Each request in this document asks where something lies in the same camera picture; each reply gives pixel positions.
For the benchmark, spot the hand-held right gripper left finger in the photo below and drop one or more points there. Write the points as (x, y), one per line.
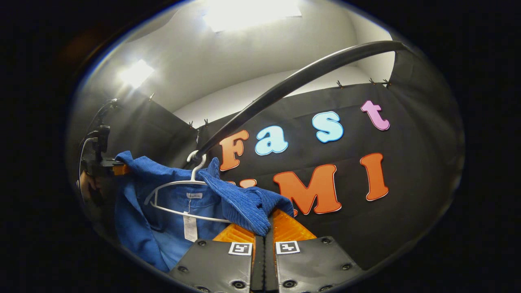
(215, 264)

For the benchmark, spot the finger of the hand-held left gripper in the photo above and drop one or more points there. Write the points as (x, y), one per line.
(121, 170)

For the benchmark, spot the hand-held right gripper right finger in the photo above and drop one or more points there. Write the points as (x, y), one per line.
(313, 264)

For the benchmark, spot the white plastic hanger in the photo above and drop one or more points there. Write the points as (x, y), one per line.
(198, 170)

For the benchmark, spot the black clothes rack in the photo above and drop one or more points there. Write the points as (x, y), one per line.
(325, 62)

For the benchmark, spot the ceiling light panel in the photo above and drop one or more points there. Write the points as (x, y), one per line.
(252, 14)
(136, 73)

